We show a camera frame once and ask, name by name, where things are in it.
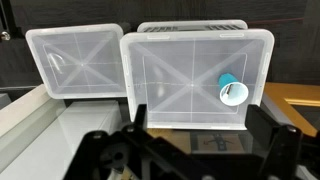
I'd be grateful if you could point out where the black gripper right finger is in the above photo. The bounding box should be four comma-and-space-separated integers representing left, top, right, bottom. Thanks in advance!
244, 103, 303, 180

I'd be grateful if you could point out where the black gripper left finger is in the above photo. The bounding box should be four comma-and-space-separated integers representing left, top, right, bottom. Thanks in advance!
63, 103, 188, 180

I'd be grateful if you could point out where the light blue plastic cup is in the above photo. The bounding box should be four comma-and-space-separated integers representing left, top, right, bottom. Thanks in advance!
218, 72, 249, 107

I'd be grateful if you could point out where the orange wooden door panel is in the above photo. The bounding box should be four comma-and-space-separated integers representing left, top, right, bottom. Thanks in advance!
263, 82, 320, 138

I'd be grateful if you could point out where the white ledge platform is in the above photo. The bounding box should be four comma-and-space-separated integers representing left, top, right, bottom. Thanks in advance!
0, 83, 122, 180

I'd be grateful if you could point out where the flat cardboard box with print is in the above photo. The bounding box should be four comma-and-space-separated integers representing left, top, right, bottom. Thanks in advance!
146, 128, 255, 155

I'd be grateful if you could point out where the small clear plastic bin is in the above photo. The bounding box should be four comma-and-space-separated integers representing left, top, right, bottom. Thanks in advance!
25, 23, 128, 100

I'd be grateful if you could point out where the large clear plastic bin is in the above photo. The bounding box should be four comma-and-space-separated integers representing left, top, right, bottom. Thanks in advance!
119, 28, 275, 131

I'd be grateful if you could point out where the silver door knob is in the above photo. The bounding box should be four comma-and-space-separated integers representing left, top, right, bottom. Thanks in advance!
0, 30, 12, 42

